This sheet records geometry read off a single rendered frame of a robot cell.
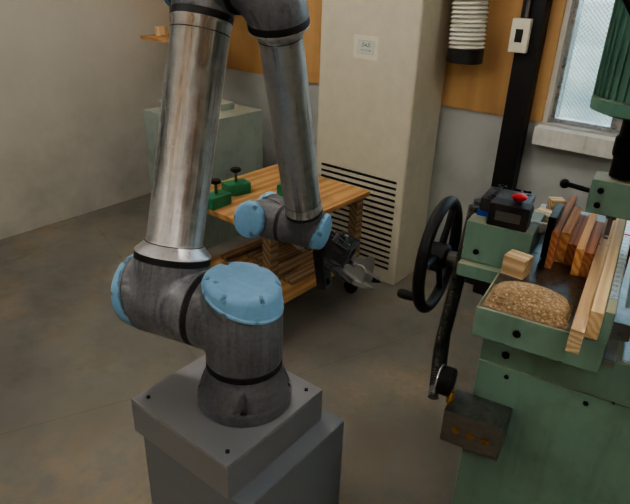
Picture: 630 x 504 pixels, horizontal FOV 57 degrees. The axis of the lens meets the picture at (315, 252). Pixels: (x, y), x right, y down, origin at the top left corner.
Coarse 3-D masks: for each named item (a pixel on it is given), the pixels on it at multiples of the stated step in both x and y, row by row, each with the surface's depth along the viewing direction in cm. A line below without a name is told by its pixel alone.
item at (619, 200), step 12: (600, 180) 112; (612, 180) 112; (624, 180) 112; (600, 192) 113; (612, 192) 112; (624, 192) 111; (588, 204) 115; (600, 204) 114; (612, 204) 113; (624, 204) 112; (612, 216) 114; (624, 216) 112
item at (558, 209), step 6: (558, 204) 121; (558, 210) 118; (552, 216) 114; (558, 216) 116; (534, 222) 120; (540, 222) 120; (552, 222) 114; (540, 228) 119; (546, 228) 116; (552, 228) 115; (546, 234) 116; (546, 240) 116; (546, 246) 117; (546, 252) 117
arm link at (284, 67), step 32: (256, 0) 99; (288, 0) 100; (256, 32) 103; (288, 32) 102; (288, 64) 108; (288, 96) 112; (288, 128) 117; (288, 160) 122; (288, 192) 129; (288, 224) 136; (320, 224) 134
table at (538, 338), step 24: (600, 216) 141; (480, 264) 122; (552, 288) 108; (576, 288) 108; (480, 312) 101; (504, 312) 99; (480, 336) 103; (504, 336) 100; (528, 336) 98; (552, 336) 96; (576, 360) 95; (600, 360) 93
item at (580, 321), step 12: (612, 228) 124; (600, 240) 118; (600, 252) 113; (600, 264) 108; (588, 276) 104; (588, 288) 100; (588, 300) 96; (576, 312) 92; (588, 312) 93; (576, 324) 89; (576, 336) 88; (576, 348) 89
